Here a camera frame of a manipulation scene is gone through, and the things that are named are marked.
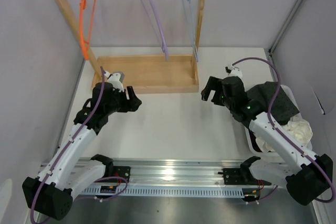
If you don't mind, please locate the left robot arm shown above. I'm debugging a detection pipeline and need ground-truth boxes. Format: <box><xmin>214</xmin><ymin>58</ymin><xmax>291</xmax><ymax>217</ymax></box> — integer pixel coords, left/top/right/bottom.
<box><xmin>22</xmin><ymin>82</ymin><xmax>142</xmax><ymax>223</ymax></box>

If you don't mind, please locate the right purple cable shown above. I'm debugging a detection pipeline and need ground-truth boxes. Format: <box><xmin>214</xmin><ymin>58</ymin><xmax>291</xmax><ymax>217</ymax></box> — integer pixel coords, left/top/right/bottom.
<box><xmin>230</xmin><ymin>57</ymin><xmax>333</xmax><ymax>206</ymax></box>

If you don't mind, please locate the purple cable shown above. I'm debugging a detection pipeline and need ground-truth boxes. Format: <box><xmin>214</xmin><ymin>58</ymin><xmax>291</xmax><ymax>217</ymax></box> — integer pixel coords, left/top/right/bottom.
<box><xmin>230</xmin><ymin>57</ymin><xmax>333</xmax><ymax>206</ymax></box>
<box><xmin>29</xmin><ymin>66</ymin><xmax>129</xmax><ymax>224</ymax></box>

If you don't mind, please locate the dark grey dotted skirt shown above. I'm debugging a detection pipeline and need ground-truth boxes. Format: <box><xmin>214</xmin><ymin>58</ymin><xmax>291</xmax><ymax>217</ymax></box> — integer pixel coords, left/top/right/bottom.
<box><xmin>247</xmin><ymin>81</ymin><xmax>299</xmax><ymax>125</ymax></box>

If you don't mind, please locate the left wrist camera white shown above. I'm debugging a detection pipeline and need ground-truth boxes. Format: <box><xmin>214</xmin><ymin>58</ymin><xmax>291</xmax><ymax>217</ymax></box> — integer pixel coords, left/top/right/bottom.
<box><xmin>104</xmin><ymin>71</ymin><xmax>124</xmax><ymax>92</ymax></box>

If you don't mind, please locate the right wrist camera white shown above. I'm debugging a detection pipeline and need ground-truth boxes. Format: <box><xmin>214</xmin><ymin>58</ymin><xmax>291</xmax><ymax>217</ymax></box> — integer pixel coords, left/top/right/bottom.
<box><xmin>225</xmin><ymin>64</ymin><xmax>243</xmax><ymax>79</ymax></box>

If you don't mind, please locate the aluminium mounting rail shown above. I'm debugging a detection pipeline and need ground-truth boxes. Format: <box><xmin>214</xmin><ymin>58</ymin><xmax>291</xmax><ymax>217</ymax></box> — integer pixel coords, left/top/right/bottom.
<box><xmin>36</xmin><ymin>157</ymin><xmax>322</xmax><ymax>189</ymax></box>

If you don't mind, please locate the red plaid cloth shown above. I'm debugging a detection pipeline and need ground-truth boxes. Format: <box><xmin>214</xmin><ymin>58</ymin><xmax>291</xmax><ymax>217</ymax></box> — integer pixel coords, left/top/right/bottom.
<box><xmin>249</xmin><ymin>131</ymin><xmax>261</xmax><ymax>152</ymax></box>

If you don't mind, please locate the light blue wire hanger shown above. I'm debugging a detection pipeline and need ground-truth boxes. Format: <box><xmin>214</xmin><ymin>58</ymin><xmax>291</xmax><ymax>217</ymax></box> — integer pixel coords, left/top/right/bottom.
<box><xmin>182</xmin><ymin>0</ymin><xmax>199</xmax><ymax>62</ymax></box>

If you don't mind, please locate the purple plastic hanger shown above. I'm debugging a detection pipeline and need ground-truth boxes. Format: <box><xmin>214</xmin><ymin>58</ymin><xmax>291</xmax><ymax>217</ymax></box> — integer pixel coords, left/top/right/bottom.
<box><xmin>140</xmin><ymin>0</ymin><xmax>169</xmax><ymax>61</ymax></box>

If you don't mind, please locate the orange plastic hanger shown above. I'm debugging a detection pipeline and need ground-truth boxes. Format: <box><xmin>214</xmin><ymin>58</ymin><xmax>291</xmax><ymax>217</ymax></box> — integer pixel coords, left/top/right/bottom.
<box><xmin>72</xmin><ymin>0</ymin><xmax>99</xmax><ymax>60</ymax></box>

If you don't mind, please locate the white slotted cable duct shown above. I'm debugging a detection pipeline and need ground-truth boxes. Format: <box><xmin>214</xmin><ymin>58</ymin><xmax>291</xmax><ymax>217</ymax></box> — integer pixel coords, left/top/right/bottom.
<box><xmin>81</xmin><ymin>185</ymin><xmax>245</xmax><ymax>198</ymax></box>

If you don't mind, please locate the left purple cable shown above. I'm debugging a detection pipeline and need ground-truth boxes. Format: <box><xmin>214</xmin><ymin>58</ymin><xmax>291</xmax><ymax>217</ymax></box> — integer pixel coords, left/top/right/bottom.
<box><xmin>29</xmin><ymin>66</ymin><xmax>129</xmax><ymax>224</ymax></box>

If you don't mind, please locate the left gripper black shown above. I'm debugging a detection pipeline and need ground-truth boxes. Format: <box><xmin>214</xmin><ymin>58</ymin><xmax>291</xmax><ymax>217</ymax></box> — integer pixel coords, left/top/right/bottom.
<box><xmin>105</xmin><ymin>86</ymin><xmax>141</xmax><ymax>115</ymax></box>

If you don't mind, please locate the wooden clothes rack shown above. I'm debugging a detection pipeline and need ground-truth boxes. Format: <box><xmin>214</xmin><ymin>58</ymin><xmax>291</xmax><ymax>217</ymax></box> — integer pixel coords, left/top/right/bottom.
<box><xmin>55</xmin><ymin>0</ymin><xmax>205</xmax><ymax>94</ymax></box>

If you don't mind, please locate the white crumpled cloth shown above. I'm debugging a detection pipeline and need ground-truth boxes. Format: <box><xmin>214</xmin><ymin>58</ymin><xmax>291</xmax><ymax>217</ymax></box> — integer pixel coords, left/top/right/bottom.
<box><xmin>253</xmin><ymin>117</ymin><xmax>313</xmax><ymax>153</ymax></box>

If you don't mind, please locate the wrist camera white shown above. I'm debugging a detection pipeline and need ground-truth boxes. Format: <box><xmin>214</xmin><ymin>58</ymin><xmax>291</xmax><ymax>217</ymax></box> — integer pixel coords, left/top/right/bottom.
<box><xmin>225</xmin><ymin>64</ymin><xmax>243</xmax><ymax>79</ymax></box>
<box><xmin>104</xmin><ymin>71</ymin><xmax>124</xmax><ymax>92</ymax></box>

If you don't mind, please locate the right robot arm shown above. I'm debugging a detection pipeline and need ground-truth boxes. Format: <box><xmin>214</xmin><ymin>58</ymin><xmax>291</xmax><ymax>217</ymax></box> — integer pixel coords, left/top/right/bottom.
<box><xmin>201</xmin><ymin>76</ymin><xmax>335</xmax><ymax>206</ymax></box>

